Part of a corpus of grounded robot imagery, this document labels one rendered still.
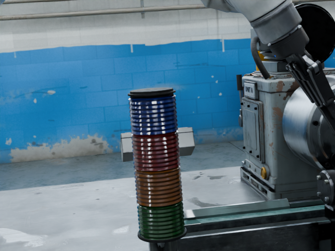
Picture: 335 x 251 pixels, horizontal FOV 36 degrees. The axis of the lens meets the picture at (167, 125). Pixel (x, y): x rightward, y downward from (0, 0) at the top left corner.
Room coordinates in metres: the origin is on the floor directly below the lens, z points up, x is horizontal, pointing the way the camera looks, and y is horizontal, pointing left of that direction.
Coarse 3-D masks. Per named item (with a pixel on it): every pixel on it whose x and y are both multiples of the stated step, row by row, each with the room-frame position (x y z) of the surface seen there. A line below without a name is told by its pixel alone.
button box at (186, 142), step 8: (184, 128) 1.18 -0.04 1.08; (128, 136) 1.16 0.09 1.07; (184, 136) 1.17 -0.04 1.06; (192, 136) 1.17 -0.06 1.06; (128, 144) 1.15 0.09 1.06; (184, 144) 1.16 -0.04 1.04; (192, 144) 1.17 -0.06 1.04; (128, 152) 1.14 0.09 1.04; (184, 152) 1.19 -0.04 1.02; (128, 160) 1.20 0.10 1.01
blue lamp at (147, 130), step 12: (168, 96) 0.62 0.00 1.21; (132, 108) 0.62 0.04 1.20; (144, 108) 0.61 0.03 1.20; (156, 108) 0.61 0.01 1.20; (168, 108) 0.61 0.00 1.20; (132, 120) 0.62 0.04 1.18; (144, 120) 0.61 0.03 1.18; (156, 120) 0.61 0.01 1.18; (168, 120) 0.61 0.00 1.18; (132, 132) 0.62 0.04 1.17; (144, 132) 0.61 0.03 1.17; (156, 132) 0.61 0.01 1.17; (168, 132) 0.61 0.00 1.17
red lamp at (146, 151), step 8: (136, 136) 0.62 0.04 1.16; (144, 136) 0.61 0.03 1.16; (152, 136) 0.61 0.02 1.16; (160, 136) 0.61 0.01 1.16; (168, 136) 0.61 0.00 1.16; (176, 136) 0.62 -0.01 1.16; (136, 144) 0.62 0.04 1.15; (144, 144) 0.61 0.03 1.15; (152, 144) 0.61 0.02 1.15; (160, 144) 0.61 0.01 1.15; (168, 144) 0.61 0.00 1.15; (176, 144) 0.62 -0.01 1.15; (136, 152) 0.62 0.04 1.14; (144, 152) 0.61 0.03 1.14; (152, 152) 0.61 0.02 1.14; (160, 152) 0.61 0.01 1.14; (168, 152) 0.61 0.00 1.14; (176, 152) 0.62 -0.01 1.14; (136, 160) 0.62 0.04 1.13; (144, 160) 0.61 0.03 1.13; (152, 160) 0.61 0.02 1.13; (160, 160) 0.61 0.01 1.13; (168, 160) 0.61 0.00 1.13; (176, 160) 0.62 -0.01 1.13; (136, 168) 0.62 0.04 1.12; (144, 168) 0.61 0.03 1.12; (152, 168) 0.61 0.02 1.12; (160, 168) 0.61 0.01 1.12; (168, 168) 0.61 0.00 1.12
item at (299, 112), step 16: (304, 96) 1.29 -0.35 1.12; (288, 112) 1.33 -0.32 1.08; (304, 112) 1.23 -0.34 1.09; (320, 112) 1.20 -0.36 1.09; (288, 128) 1.32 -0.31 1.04; (304, 128) 1.21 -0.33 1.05; (320, 128) 1.20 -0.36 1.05; (288, 144) 1.35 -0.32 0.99; (304, 144) 1.22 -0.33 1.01; (320, 144) 1.20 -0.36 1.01; (304, 160) 1.31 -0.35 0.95; (320, 160) 1.20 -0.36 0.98
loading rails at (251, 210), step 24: (192, 216) 1.01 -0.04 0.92; (216, 216) 1.01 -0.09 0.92; (240, 216) 1.00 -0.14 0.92; (264, 216) 0.99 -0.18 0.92; (288, 216) 1.00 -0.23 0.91; (312, 216) 1.01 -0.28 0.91; (192, 240) 0.86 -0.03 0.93; (216, 240) 0.87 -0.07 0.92; (240, 240) 0.87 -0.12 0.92; (264, 240) 0.88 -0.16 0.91; (288, 240) 0.89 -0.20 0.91; (312, 240) 0.89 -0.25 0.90
